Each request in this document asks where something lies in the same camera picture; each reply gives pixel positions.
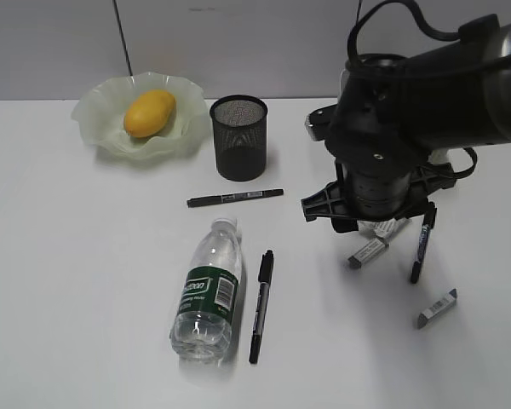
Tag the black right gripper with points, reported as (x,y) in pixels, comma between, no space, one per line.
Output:
(354,198)

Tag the white waste paper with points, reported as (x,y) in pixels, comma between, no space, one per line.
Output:
(384,230)

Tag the black marker pen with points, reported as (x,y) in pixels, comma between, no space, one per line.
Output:
(426,228)
(233,198)
(264,280)

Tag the clear water bottle green label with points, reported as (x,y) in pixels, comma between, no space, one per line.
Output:
(203,324)

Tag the yellow mango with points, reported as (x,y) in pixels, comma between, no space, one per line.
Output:
(149,113)

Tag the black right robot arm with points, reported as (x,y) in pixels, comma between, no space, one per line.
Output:
(394,112)

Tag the grey white eraser upper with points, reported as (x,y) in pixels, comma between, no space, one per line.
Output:
(367,253)

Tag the pale green plastic basket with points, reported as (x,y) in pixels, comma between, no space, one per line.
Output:
(437,157)

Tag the grey white eraser barcode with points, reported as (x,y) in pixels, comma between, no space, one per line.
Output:
(437,309)

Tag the black mesh pen holder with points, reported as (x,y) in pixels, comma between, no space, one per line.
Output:
(240,136)

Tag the pale green wavy glass plate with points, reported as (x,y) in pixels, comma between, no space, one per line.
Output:
(100,114)

